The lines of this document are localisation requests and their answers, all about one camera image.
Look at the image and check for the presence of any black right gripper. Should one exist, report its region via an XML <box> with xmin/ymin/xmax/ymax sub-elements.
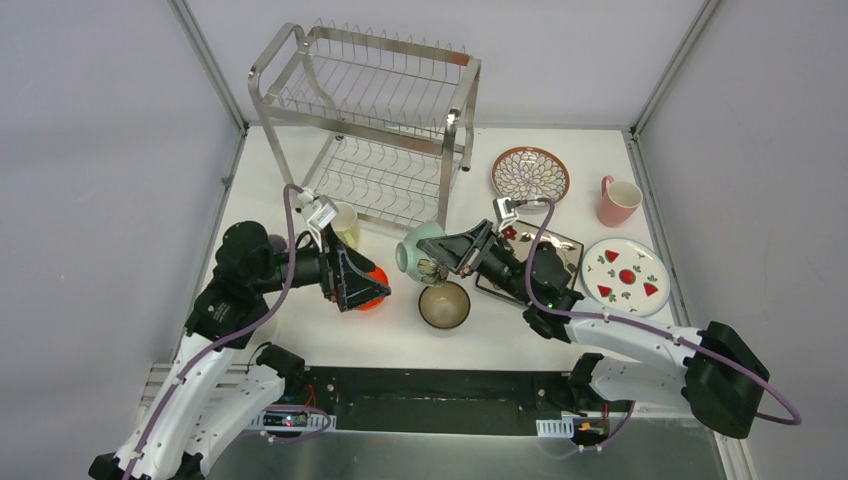
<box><xmin>416</xmin><ymin>219</ymin><xmax>535</xmax><ymax>306</ymax></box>

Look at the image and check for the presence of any mint green ceramic bowl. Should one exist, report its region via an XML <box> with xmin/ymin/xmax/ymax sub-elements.
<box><xmin>395</xmin><ymin>221</ymin><xmax>448</xmax><ymax>287</ymax></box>

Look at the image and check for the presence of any brown patterned ceramic bowl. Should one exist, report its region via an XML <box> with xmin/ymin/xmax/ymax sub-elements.
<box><xmin>418</xmin><ymin>281</ymin><xmax>471</xmax><ymax>330</ymax></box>

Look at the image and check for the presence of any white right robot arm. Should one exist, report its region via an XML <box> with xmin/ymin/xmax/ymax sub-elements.
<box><xmin>402</xmin><ymin>220</ymin><xmax>770</xmax><ymax>439</ymax></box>

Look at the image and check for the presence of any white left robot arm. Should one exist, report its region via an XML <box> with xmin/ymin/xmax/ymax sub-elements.
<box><xmin>88</xmin><ymin>221</ymin><xmax>391</xmax><ymax>479</ymax></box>

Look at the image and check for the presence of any stainless steel dish rack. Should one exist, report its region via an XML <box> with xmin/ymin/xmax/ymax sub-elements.
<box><xmin>248</xmin><ymin>22</ymin><xmax>482</xmax><ymax>230</ymax></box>

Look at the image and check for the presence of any orange plastic bowl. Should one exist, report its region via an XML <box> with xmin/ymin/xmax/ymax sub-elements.
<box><xmin>357</xmin><ymin>266</ymin><xmax>389</xmax><ymax>311</ymax></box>

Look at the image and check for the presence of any pale yellow ceramic mug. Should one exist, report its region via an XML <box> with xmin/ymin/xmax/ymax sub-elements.
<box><xmin>331</xmin><ymin>201</ymin><xmax>360</xmax><ymax>249</ymax></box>

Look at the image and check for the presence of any square flower pattern plate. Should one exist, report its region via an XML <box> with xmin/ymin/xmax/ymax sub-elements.
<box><xmin>474</xmin><ymin>220</ymin><xmax>584</xmax><ymax>305</ymax></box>

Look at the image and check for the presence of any round floral pattern plate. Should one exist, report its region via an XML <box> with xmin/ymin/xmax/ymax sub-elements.
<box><xmin>491</xmin><ymin>146</ymin><xmax>571</xmax><ymax>213</ymax></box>

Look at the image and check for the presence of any watermelon pattern round plate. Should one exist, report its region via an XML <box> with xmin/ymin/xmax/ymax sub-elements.
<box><xmin>580</xmin><ymin>237</ymin><xmax>671</xmax><ymax>317</ymax></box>

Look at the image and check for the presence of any pink ceramic mug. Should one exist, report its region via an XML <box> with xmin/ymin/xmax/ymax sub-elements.
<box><xmin>597</xmin><ymin>175</ymin><xmax>644</xmax><ymax>227</ymax></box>

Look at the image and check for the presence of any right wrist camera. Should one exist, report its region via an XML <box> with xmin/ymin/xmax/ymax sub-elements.
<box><xmin>493</xmin><ymin>197</ymin><xmax>524</xmax><ymax>233</ymax></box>

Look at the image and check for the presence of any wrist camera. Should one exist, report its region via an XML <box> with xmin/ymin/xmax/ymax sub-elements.
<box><xmin>298</xmin><ymin>190</ymin><xmax>339</xmax><ymax>237</ymax></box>
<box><xmin>493</xmin><ymin>197</ymin><xmax>524</xmax><ymax>233</ymax></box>

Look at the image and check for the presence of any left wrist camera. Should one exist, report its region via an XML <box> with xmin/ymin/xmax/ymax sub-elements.
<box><xmin>298</xmin><ymin>190</ymin><xmax>339</xmax><ymax>237</ymax></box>

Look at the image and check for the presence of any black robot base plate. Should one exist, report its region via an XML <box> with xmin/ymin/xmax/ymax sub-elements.
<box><xmin>284</xmin><ymin>366</ymin><xmax>567</xmax><ymax>436</ymax></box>

